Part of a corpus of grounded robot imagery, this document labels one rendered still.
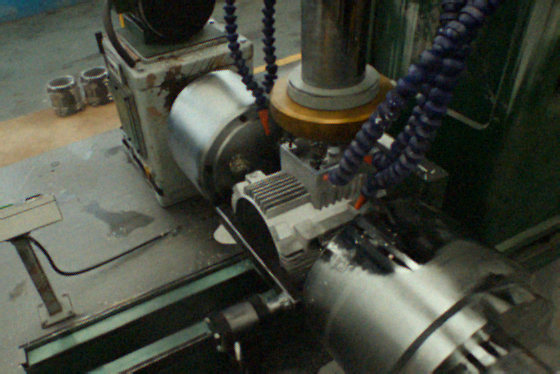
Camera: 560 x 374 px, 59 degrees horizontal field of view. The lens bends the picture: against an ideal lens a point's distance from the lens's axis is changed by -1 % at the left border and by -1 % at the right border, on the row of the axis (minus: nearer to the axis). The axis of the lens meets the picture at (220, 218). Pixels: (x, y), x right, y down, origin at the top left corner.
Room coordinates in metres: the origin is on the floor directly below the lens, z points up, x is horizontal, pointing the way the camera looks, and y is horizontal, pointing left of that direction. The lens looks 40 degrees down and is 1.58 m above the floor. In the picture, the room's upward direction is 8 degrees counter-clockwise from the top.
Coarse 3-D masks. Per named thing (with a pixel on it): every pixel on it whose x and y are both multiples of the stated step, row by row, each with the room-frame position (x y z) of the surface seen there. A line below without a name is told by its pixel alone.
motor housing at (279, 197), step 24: (264, 192) 0.60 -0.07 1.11; (288, 192) 0.60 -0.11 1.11; (240, 216) 0.67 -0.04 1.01; (264, 216) 0.57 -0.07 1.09; (288, 216) 0.57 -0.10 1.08; (312, 216) 0.57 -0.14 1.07; (336, 216) 0.57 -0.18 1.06; (264, 240) 0.65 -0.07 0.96; (288, 240) 0.54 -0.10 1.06; (288, 264) 0.51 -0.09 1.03; (312, 264) 0.53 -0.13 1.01
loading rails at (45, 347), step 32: (160, 288) 0.59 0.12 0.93; (192, 288) 0.59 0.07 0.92; (224, 288) 0.60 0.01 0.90; (256, 288) 0.63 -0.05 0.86; (96, 320) 0.55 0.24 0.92; (128, 320) 0.54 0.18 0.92; (160, 320) 0.55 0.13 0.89; (192, 320) 0.58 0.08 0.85; (288, 320) 0.53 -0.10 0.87; (32, 352) 0.50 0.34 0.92; (64, 352) 0.49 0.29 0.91; (96, 352) 0.51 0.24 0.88; (128, 352) 0.53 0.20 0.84; (160, 352) 0.47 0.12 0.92; (192, 352) 0.47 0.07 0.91
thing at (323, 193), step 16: (288, 144) 0.67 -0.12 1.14; (304, 144) 0.68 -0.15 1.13; (336, 144) 0.69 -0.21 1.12; (288, 160) 0.65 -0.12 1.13; (304, 160) 0.66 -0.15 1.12; (336, 160) 0.63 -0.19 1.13; (304, 176) 0.60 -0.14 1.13; (320, 176) 0.58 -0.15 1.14; (368, 176) 0.61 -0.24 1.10; (320, 192) 0.58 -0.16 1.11; (336, 192) 0.59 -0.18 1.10; (352, 192) 0.60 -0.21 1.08; (320, 208) 0.58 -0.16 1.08
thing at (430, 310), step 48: (336, 240) 0.44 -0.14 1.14; (384, 240) 0.41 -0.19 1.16; (432, 240) 0.40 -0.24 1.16; (480, 240) 0.40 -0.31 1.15; (336, 288) 0.39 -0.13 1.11; (384, 288) 0.36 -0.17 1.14; (432, 288) 0.33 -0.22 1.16; (480, 288) 0.32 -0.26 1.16; (528, 288) 0.33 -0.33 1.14; (336, 336) 0.36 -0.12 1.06; (384, 336) 0.31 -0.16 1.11; (432, 336) 0.29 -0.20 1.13; (480, 336) 0.29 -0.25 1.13; (528, 336) 0.32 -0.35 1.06
